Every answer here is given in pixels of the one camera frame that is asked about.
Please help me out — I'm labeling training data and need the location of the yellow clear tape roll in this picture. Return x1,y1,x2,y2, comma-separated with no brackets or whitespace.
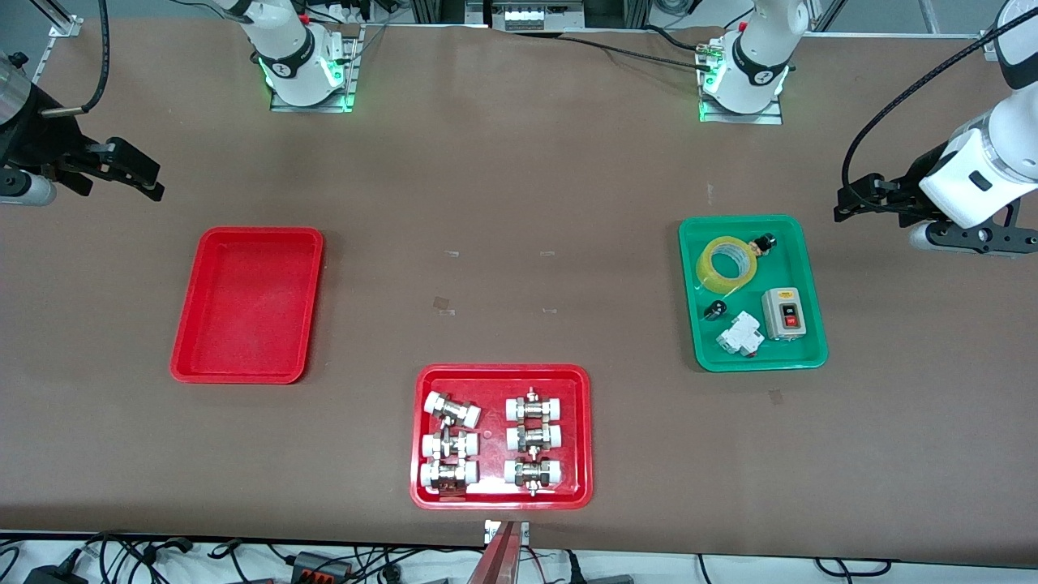
696,236,759,295

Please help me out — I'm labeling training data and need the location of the empty red plastic tray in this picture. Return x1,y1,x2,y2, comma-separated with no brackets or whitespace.
169,226,324,384

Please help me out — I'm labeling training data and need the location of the green plastic tray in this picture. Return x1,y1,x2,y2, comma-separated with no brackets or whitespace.
678,214,829,373

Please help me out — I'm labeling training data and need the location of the red tray with fittings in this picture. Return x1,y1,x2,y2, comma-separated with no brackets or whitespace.
410,363,594,511

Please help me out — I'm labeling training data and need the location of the white circuit breaker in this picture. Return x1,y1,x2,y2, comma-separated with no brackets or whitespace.
715,311,766,359

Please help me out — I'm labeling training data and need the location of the white power strip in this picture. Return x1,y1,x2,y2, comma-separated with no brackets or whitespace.
489,0,585,32

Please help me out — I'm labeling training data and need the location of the white metal pipe fitting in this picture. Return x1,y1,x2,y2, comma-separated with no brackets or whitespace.
424,391,482,429
419,459,478,496
505,388,564,423
504,457,564,497
506,423,564,454
421,430,479,461

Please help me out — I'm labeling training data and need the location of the black power adapter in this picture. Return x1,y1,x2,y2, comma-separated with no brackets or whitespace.
23,562,86,584

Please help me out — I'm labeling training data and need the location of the black box with orange clips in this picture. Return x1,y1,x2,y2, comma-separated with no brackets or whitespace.
290,551,354,582

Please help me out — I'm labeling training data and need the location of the red aluminium profile bar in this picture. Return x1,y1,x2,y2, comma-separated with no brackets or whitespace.
466,519,532,584

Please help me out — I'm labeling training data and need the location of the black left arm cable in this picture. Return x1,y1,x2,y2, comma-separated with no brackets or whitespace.
841,6,1038,192

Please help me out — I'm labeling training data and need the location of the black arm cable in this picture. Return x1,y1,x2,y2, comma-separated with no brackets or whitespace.
841,6,1038,192
41,0,111,119

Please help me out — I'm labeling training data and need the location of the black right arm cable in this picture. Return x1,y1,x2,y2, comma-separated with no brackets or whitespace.
41,0,111,119

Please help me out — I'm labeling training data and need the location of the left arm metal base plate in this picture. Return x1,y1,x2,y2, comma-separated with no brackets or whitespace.
699,36,784,125

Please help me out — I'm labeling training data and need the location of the grey push button switch box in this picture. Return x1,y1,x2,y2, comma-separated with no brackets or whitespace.
761,287,811,341

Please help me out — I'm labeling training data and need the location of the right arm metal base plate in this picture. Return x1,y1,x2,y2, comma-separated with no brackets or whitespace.
270,24,364,113

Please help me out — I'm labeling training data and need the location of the black cable on table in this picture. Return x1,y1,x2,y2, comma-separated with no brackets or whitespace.
560,24,718,72

